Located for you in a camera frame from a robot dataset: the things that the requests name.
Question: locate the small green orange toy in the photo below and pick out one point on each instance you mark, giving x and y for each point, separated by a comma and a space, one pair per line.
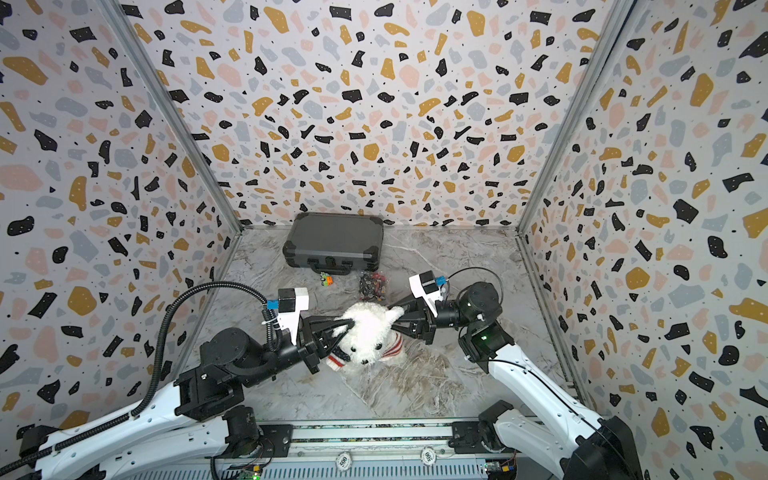
326, 279

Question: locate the aluminium mounting rail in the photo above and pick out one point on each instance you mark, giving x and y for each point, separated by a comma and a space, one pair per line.
362, 449

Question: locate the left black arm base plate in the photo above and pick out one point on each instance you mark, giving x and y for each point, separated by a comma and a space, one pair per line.
264, 441

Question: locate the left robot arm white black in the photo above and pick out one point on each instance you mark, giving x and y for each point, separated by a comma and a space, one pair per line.
200, 414

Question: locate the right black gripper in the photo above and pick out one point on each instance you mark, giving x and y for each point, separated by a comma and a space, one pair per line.
427, 322

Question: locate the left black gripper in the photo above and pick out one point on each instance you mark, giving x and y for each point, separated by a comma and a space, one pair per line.
320, 339

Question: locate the white teddy bear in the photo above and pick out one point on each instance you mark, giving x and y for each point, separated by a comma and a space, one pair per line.
372, 321

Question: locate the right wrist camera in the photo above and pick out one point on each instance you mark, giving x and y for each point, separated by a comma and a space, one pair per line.
429, 288

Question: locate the dark grey hard case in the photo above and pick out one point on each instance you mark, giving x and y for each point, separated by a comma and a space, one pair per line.
337, 244

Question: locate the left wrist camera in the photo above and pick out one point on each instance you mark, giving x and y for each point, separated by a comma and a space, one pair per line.
284, 312

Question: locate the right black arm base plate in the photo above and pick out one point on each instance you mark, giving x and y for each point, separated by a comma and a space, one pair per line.
475, 437

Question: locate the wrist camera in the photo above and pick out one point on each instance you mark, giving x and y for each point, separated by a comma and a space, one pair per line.
429, 288
284, 312

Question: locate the bag of toy bricks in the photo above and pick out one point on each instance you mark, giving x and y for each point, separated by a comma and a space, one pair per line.
372, 286

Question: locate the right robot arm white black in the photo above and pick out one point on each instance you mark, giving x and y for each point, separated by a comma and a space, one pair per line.
565, 437

